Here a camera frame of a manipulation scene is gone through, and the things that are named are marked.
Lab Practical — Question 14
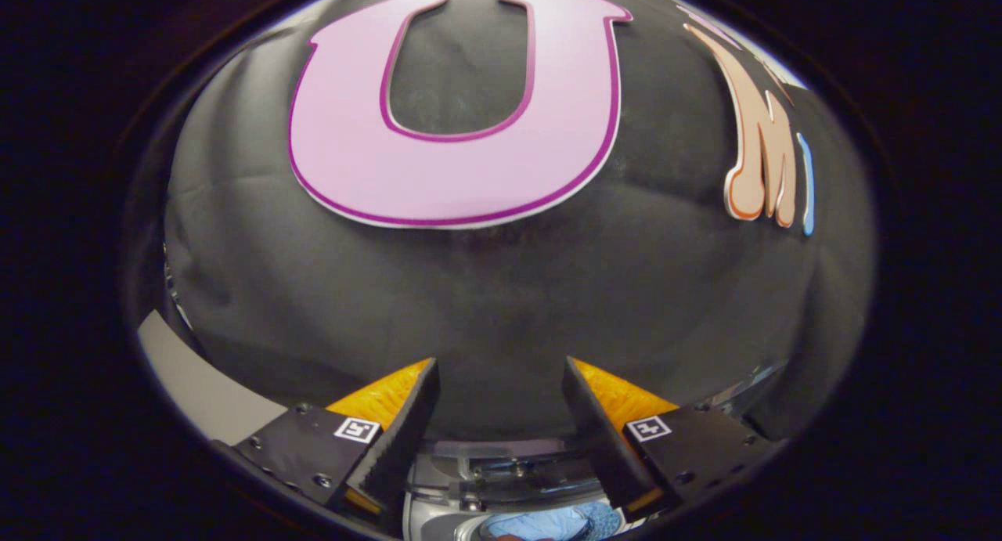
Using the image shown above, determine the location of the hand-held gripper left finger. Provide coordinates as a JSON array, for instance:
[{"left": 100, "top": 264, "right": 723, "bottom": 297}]
[{"left": 233, "top": 358, "right": 441, "bottom": 518}]

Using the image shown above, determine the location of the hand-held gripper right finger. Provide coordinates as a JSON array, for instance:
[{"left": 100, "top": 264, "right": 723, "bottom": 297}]
[{"left": 562, "top": 357, "right": 784, "bottom": 524}]

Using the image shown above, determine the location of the grey washing machine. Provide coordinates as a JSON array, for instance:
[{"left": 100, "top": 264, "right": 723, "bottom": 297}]
[{"left": 403, "top": 439, "right": 627, "bottom": 541}]

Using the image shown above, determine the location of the light blue shirt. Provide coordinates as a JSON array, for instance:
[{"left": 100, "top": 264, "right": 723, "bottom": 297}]
[{"left": 478, "top": 500, "right": 623, "bottom": 541}]

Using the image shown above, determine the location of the beige cabinet with dark sides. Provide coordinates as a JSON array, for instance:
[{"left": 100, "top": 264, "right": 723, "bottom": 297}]
[{"left": 137, "top": 310, "right": 287, "bottom": 448}]

